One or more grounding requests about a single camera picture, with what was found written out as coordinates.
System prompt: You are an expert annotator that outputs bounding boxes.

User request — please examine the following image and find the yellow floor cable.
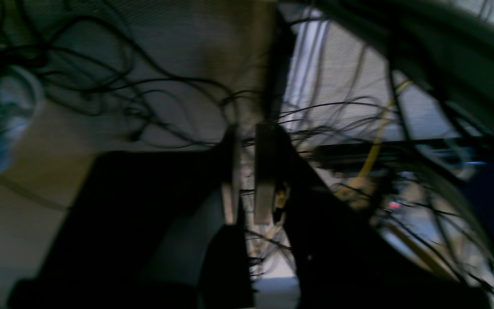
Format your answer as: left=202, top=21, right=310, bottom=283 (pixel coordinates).
left=256, top=79, right=458, bottom=279

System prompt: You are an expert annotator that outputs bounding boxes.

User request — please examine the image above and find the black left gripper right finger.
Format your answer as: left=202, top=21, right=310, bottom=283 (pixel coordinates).
left=253, top=122, right=491, bottom=309

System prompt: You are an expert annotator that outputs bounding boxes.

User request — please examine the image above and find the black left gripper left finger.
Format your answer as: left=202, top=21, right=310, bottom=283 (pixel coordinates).
left=6, top=125, right=254, bottom=309

